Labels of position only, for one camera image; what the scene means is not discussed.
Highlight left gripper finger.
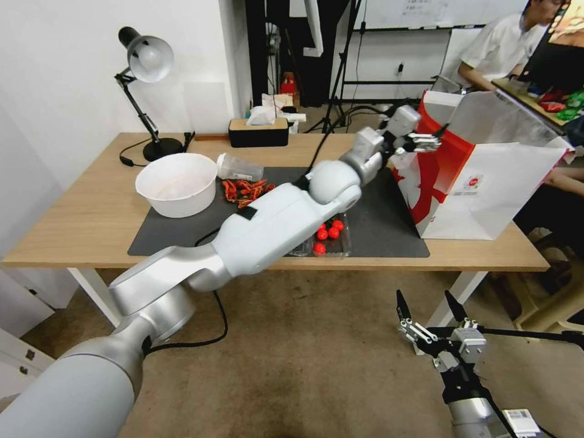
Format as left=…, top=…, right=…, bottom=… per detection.
left=395, top=142, right=442, bottom=157
left=408, top=123, right=451, bottom=144

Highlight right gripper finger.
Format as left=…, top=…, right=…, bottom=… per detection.
left=395, top=288, right=440, bottom=347
left=443, top=291, right=480, bottom=330

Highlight white red paper delivery bag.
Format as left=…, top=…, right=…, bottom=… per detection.
left=391, top=89, right=575, bottom=242

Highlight clear disposable takeout box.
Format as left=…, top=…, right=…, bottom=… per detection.
left=282, top=210, right=355, bottom=261

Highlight black tissue box wooden lid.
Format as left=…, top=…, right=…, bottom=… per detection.
left=228, top=117, right=291, bottom=148

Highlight dark grey table mat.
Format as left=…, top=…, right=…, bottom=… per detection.
left=127, top=165, right=431, bottom=259

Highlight black tripod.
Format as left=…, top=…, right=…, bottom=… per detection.
left=310, top=0, right=368, bottom=134

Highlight beige plastic stool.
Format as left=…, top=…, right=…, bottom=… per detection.
left=514, top=273, right=584, bottom=334

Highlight wooden desk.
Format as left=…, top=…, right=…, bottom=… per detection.
left=492, top=78, right=584, bottom=134

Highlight white whiteboard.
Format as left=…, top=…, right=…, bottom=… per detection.
left=351, top=0, right=532, bottom=32

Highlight red snack package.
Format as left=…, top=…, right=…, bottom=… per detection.
left=538, top=90, right=566, bottom=113

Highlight white tissue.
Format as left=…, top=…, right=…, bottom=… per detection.
left=246, top=105, right=277, bottom=127

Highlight person in dark clothes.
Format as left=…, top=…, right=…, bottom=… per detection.
left=513, top=155, right=584, bottom=293

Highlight green snack package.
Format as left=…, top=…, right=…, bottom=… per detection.
left=557, top=90, right=584, bottom=121

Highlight clear plastic cup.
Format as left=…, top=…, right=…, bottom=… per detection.
left=215, top=153, right=265, bottom=183

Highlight white paper bowl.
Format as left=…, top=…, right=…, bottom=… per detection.
left=134, top=153, right=219, bottom=218

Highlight black desk lamp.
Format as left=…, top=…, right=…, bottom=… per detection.
left=113, top=26, right=183, bottom=163

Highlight wooden table white legs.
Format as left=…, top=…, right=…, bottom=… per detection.
left=2, top=132, right=551, bottom=329

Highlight white drawer cabinet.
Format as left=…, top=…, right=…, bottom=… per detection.
left=0, top=268, right=79, bottom=395

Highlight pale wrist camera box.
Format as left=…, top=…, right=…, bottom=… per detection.
left=449, top=326, right=488, bottom=360

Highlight black cable across table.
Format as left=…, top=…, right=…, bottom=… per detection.
left=302, top=130, right=332, bottom=184

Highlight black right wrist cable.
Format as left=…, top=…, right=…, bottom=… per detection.
left=481, top=324, right=584, bottom=350

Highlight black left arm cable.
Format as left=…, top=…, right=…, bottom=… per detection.
left=142, top=290, right=229, bottom=358

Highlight black lamp cord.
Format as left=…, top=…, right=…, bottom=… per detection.
left=119, top=142, right=154, bottom=168

